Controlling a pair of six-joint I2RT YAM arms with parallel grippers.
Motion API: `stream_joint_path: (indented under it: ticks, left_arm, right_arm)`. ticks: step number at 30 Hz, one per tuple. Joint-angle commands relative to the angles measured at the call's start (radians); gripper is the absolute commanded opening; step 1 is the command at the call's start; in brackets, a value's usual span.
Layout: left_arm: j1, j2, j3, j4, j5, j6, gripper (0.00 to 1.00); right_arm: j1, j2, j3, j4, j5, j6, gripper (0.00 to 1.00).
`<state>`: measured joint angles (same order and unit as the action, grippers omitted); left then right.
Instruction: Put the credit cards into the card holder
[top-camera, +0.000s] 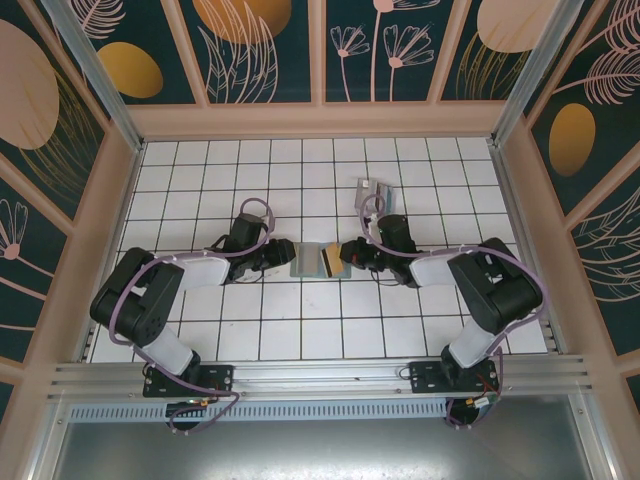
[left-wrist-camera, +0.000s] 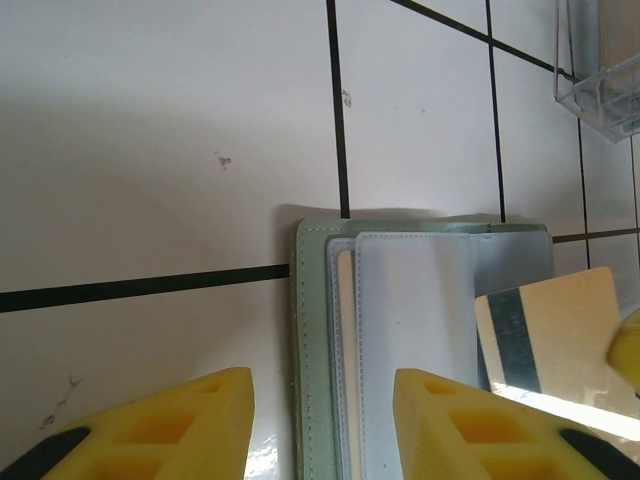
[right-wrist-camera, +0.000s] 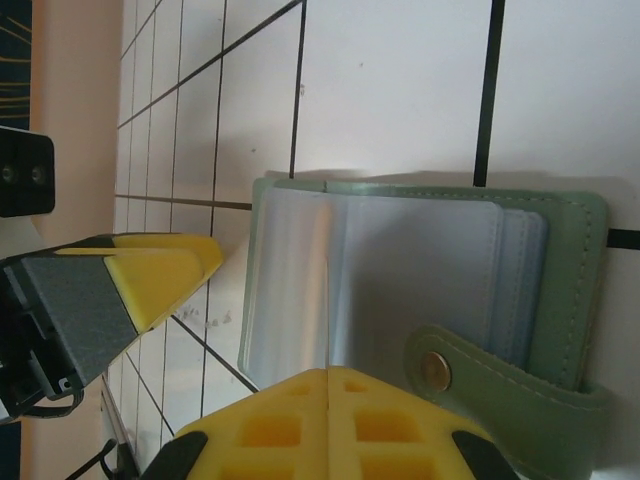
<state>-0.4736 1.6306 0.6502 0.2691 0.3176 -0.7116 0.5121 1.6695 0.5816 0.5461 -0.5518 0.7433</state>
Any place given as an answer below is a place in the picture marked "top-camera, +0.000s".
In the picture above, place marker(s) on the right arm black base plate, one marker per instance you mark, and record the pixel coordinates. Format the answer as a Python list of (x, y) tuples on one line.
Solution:
[(425, 377)]

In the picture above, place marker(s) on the clear acrylic card stand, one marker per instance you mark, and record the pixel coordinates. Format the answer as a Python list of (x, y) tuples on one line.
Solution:
[(369, 184)]

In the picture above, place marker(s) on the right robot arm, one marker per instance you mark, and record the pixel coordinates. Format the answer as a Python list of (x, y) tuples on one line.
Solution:
[(500, 290)]

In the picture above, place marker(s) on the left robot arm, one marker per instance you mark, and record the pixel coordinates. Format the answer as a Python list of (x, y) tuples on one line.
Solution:
[(150, 320)]

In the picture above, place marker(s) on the grey metal sheet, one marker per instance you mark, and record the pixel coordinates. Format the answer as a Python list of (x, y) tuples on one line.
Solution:
[(320, 455)]

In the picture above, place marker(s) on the teal credit card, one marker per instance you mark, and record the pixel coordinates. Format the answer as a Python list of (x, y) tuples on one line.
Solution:
[(391, 198)]

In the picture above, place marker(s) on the brown credit card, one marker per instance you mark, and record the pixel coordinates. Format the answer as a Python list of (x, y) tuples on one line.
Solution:
[(382, 196)]

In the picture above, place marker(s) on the aluminium mounting rail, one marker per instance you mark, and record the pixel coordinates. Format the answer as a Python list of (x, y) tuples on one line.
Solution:
[(320, 375)]

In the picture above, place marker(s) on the aluminium frame post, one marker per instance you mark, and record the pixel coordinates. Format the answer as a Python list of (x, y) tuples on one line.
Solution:
[(98, 75), (530, 75)]

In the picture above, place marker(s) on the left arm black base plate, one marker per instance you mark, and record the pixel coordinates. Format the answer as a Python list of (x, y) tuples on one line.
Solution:
[(220, 380)]

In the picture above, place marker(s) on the gold credit card black stripe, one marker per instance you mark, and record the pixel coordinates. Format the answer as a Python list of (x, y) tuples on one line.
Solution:
[(336, 264)]

